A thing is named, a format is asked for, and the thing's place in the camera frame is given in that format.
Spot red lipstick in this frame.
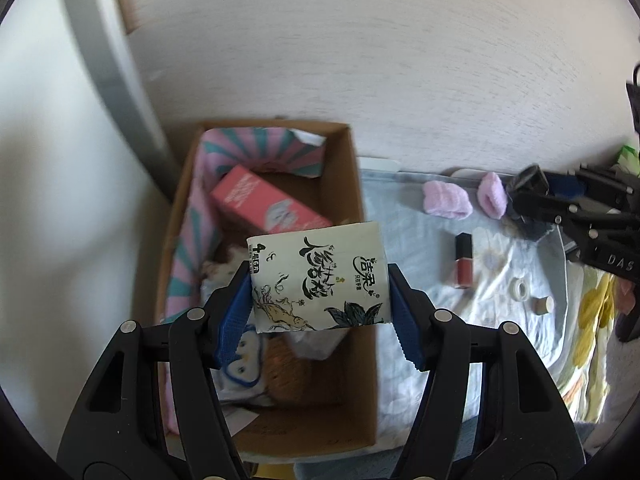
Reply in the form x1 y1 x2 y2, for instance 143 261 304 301
452 232 475 289

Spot brown cardboard box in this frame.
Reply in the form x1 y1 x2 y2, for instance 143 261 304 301
155 120 379 461

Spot yellow floral blanket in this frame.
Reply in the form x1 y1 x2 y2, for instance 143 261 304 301
555 265 640 421

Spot blue floral cloth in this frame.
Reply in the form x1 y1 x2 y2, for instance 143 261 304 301
357 167 573 453

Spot white paper slip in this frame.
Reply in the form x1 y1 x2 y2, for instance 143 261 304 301
222 407 259 436

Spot pink fluffy sock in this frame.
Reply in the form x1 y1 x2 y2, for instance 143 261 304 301
476 171 510 220
422 180 473 221

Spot white floral tissue pack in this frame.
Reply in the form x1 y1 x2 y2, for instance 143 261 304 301
246 220 396 335

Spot white desktop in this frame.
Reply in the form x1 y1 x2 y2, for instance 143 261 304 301
357 157 481 178

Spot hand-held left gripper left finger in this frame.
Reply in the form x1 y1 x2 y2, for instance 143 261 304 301
56 260 254 480

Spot pink building block box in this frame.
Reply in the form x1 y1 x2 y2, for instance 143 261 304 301
209 164 333 233

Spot grey door frame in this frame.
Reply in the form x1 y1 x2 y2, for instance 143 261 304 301
57 0 183 171

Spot black cable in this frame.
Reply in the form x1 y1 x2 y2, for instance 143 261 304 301
625 62 640 133

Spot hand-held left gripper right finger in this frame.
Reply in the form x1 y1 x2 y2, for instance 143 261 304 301
387 262 586 480

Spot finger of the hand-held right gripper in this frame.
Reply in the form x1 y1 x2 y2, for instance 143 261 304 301
511 192 640 242
542 162 640 204

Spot green plastic packet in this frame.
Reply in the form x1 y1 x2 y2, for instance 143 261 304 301
616 144 640 176

